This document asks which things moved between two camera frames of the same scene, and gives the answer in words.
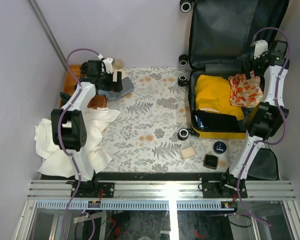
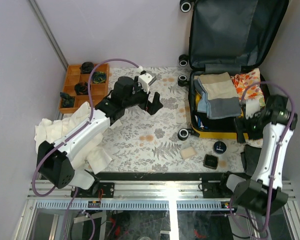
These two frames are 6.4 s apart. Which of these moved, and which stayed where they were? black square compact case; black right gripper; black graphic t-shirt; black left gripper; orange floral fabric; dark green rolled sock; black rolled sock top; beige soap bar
Moved: black left gripper; black right gripper
Stayed: orange floral fabric; black rolled sock top; dark green rolled sock; beige soap bar; black graphic t-shirt; black square compact case
